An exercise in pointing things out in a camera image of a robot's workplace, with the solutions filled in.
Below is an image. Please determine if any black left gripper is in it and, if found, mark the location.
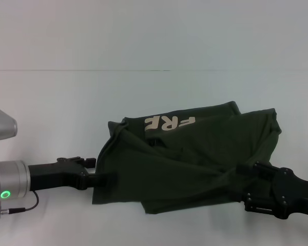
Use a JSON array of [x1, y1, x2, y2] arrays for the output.
[[27, 156, 119, 192]]

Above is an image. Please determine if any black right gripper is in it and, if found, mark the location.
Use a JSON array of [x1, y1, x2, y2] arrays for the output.
[[235, 160, 308, 220]]

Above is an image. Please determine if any dark green shirt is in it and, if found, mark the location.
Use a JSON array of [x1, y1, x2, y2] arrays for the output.
[[91, 100, 282, 215]]

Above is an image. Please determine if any thin black cable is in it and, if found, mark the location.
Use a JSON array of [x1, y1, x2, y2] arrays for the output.
[[23, 189, 40, 212]]

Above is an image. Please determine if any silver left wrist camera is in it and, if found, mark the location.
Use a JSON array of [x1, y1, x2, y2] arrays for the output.
[[0, 107, 18, 150]]

